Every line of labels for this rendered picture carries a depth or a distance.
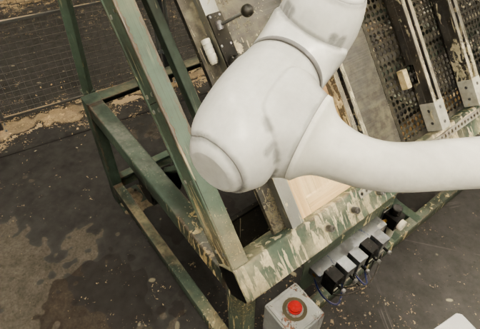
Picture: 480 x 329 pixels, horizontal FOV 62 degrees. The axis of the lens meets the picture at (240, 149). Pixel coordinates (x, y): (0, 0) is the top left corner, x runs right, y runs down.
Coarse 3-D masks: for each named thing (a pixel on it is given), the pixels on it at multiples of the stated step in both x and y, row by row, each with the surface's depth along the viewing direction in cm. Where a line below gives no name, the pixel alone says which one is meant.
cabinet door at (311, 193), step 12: (288, 180) 134; (300, 180) 136; (312, 180) 139; (324, 180) 141; (300, 192) 136; (312, 192) 138; (324, 192) 141; (336, 192) 143; (300, 204) 136; (312, 204) 138
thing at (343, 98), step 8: (336, 72) 138; (344, 72) 140; (336, 80) 138; (344, 80) 140; (328, 88) 143; (336, 88) 139; (344, 88) 141; (336, 96) 141; (344, 96) 140; (352, 96) 141; (336, 104) 142; (344, 104) 140; (352, 104) 142; (344, 112) 141; (352, 112) 143; (344, 120) 143; (352, 120) 141; (360, 120) 143; (360, 128) 143
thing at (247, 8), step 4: (244, 4) 113; (248, 4) 113; (244, 8) 113; (248, 8) 112; (252, 8) 113; (240, 12) 115; (244, 12) 113; (248, 12) 113; (252, 12) 113; (232, 16) 117; (236, 16) 116; (244, 16) 114; (248, 16) 114; (220, 20) 120; (228, 20) 118; (232, 20) 117; (216, 24) 119; (220, 24) 119; (220, 28) 119
